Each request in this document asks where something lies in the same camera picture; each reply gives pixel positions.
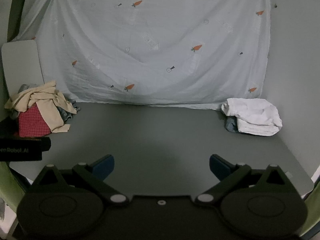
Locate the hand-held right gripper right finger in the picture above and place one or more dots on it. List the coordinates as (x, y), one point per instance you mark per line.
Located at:
(218, 166)

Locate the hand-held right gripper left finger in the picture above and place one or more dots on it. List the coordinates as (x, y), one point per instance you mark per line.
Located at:
(103, 167)

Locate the beige garment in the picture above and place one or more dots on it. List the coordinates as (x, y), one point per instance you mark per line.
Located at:
(47, 107)

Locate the red checkered cloth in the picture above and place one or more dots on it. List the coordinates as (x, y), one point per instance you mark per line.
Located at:
(32, 125)

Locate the blue folded garment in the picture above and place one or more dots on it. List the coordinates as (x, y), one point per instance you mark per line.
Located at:
(231, 125)

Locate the blue denim garment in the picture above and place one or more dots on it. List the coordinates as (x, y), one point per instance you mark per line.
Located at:
(65, 115)

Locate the white folded garment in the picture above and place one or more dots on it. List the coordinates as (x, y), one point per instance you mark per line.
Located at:
(257, 116)

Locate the white rounded panel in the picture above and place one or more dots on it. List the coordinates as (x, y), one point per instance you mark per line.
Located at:
(21, 62)

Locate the carrot print light sheet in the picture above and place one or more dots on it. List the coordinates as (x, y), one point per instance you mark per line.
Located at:
(160, 42)

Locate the light green chair frame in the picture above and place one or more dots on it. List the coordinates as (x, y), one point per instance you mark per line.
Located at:
(312, 205)
(8, 177)

